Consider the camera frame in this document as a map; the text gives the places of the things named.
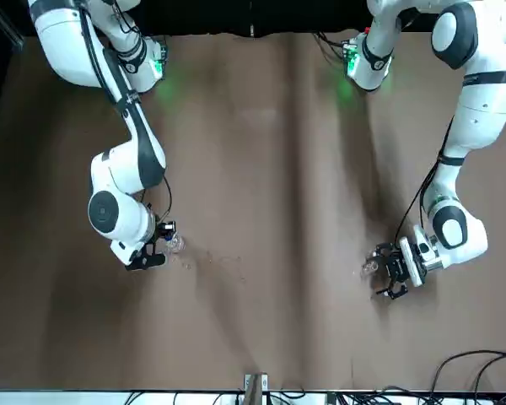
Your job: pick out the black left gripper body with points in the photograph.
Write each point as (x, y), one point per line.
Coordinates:
(396, 270)

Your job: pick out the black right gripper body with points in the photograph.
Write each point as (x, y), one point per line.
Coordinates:
(157, 232)

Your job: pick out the clear glass sample vial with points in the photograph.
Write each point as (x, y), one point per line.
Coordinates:
(370, 269)

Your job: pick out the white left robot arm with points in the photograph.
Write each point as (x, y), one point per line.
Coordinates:
(480, 105)

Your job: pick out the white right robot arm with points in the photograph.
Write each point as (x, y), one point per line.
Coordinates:
(67, 42)

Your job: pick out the clear blue-capped dropper bottle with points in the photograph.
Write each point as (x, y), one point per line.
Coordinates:
(178, 245)

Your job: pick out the metal camera post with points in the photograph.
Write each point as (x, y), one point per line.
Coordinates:
(255, 390)

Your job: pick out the aluminium frame profile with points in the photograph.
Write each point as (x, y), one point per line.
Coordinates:
(12, 36)

